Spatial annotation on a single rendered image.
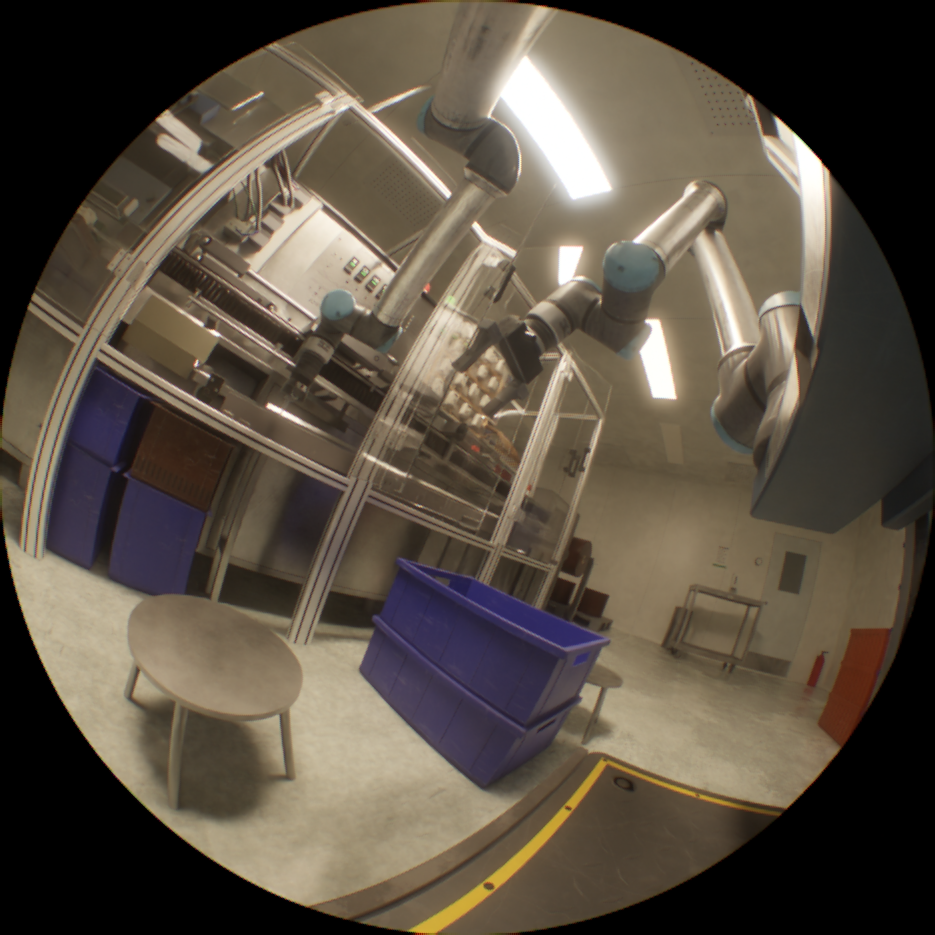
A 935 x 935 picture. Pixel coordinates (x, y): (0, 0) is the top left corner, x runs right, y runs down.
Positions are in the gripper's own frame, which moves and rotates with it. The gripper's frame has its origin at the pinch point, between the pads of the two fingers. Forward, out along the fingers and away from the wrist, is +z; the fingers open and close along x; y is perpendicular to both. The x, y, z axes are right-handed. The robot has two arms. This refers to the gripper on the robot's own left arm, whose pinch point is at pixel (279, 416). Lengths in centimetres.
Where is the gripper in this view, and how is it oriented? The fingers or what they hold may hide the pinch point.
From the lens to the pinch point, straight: 100.7
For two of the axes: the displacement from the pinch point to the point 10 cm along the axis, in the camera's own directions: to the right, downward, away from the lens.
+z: -3.8, 9.0, -1.9
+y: 7.1, 1.5, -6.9
